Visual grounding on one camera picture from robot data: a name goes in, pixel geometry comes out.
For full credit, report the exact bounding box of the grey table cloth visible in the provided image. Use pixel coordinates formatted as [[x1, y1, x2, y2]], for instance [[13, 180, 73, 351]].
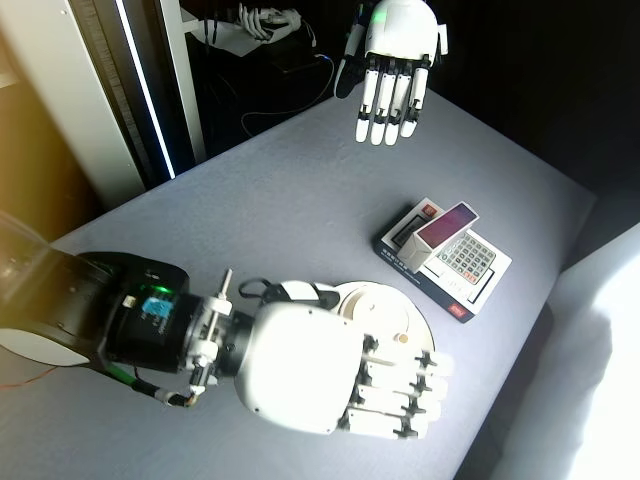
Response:
[[0, 82, 599, 480]]

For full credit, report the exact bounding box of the white metal column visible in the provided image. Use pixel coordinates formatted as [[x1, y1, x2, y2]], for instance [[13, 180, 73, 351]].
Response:
[[0, 0, 207, 211]]

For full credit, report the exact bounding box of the white sheet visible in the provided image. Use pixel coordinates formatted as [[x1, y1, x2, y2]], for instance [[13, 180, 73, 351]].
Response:
[[182, 9, 266, 56]]

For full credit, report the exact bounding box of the white plate with dark rim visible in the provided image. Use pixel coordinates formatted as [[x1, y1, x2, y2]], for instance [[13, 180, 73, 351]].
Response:
[[319, 279, 436, 359]]

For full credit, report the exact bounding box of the spare white robot hand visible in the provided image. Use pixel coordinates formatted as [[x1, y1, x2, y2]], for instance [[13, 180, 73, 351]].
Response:
[[237, 2, 304, 44]]

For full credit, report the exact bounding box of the white paper cup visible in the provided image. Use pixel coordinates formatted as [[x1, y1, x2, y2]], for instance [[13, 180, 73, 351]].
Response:
[[337, 284, 419, 359]]

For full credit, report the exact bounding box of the thin red cable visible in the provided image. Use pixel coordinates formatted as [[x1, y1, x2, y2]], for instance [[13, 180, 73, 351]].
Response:
[[0, 366, 57, 390]]

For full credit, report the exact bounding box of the white calculator box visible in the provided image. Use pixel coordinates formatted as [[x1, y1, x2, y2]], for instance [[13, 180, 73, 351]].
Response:
[[374, 197, 513, 324]]

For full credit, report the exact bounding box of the maroon rectangular box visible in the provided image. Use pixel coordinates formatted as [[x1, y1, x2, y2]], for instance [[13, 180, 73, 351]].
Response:
[[397, 200, 480, 275]]

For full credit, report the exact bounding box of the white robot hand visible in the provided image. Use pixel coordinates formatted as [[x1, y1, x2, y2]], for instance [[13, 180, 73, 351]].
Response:
[[333, 0, 450, 147], [233, 279, 456, 441]]

